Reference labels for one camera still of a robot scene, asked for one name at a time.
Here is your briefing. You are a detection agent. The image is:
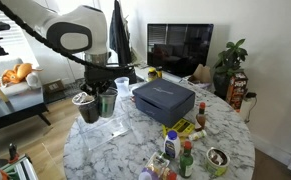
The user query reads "navy blue cardboard box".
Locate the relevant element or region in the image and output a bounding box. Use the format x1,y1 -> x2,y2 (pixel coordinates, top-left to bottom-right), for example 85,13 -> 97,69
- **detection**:
132,77 -> 197,128

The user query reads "red cap hot sauce bottle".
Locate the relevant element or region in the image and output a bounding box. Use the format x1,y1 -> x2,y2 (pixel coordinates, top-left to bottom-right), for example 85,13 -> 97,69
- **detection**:
194,101 -> 207,132

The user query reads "orange Jenga box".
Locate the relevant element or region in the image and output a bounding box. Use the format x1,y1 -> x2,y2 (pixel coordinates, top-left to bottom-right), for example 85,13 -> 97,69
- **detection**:
225,71 -> 249,113

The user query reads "grey sofa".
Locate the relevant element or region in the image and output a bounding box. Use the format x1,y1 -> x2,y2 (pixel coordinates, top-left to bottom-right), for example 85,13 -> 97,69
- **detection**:
0,57 -> 44,104

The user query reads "black coffee table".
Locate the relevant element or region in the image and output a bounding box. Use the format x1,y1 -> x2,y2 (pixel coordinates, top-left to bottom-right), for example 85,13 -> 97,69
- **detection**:
0,88 -> 52,134

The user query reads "patterned rug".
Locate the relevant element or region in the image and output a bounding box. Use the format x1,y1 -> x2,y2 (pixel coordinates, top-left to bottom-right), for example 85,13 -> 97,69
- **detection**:
63,78 -> 86,98

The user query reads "white bottle blue cap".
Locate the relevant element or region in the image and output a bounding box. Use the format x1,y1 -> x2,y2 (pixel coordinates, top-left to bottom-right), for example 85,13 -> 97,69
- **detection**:
163,130 -> 182,160

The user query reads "purple lid container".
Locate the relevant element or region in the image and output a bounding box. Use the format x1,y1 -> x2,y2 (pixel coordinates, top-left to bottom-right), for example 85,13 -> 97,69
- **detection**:
138,167 -> 154,180

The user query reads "black chair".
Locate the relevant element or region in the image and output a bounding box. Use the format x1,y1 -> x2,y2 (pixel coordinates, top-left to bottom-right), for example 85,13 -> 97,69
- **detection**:
120,68 -> 138,85

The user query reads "open tin can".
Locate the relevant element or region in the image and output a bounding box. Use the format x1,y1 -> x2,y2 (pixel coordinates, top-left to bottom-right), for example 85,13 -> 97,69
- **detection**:
205,146 -> 231,178

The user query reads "orange stuffed animal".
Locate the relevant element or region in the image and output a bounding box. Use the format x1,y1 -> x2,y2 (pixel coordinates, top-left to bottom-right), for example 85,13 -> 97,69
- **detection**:
0,62 -> 43,88

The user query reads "green bottle red cap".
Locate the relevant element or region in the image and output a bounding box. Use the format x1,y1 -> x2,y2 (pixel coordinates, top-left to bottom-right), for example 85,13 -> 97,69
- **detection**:
178,140 -> 195,179

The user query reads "clear cup with beans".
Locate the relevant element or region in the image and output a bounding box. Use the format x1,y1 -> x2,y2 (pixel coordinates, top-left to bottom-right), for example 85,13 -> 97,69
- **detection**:
71,91 -> 101,125

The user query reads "dark bottle yellow label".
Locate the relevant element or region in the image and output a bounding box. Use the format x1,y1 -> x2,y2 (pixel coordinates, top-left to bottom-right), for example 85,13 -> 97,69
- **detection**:
155,65 -> 164,79

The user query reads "small white bottle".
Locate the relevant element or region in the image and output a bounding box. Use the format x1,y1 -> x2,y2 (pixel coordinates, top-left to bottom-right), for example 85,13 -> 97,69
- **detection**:
188,129 -> 208,142

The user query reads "yellow lid vitamin bottle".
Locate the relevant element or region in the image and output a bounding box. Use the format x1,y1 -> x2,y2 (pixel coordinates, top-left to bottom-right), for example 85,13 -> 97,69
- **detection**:
147,67 -> 158,83

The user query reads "white television cabinet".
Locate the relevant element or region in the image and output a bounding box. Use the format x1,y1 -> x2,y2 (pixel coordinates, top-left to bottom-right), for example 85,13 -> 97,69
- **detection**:
131,63 -> 216,93

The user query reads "white device with cable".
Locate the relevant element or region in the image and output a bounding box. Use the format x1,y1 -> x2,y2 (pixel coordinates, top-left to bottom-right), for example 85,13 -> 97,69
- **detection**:
238,91 -> 258,124

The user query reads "small cardboard box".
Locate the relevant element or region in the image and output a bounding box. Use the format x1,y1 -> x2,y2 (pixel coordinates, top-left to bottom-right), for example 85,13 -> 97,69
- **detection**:
42,79 -> 65,95

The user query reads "black flat screen television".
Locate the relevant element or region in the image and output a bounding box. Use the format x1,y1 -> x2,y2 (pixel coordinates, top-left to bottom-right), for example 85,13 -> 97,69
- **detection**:
146,23 -> 215,78

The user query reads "brown paper bag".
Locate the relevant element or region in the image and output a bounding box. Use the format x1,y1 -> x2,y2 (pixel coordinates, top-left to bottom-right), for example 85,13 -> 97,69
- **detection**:
188,63 -> 213,84

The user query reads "clear snack bag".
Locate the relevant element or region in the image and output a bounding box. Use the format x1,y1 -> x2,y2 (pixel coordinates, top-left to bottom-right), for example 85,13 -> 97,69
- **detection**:
144,151 -> 178,180

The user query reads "yellow packet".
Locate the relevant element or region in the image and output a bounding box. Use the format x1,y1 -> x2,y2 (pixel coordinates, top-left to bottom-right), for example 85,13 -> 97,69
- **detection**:
161,117 -> 197,138

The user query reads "clear plastic measuring cup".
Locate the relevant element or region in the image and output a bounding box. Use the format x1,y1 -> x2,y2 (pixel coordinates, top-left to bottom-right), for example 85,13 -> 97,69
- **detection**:
114,76 -> 131,99

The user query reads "dark hanging coat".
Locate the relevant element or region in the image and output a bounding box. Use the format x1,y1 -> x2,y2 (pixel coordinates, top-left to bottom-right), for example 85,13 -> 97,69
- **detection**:
108,0 -> 133,68

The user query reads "green potted plant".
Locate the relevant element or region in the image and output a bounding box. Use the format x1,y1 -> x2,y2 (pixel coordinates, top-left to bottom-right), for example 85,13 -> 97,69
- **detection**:
212,38 -> 249,99

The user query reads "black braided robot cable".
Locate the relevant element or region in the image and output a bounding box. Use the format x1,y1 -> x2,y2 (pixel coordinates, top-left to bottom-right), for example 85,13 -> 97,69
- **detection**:
0,0 -> 136,73

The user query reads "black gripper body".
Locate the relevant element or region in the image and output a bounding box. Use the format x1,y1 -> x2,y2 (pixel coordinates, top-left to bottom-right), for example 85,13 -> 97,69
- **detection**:
84,64 -> 123,90

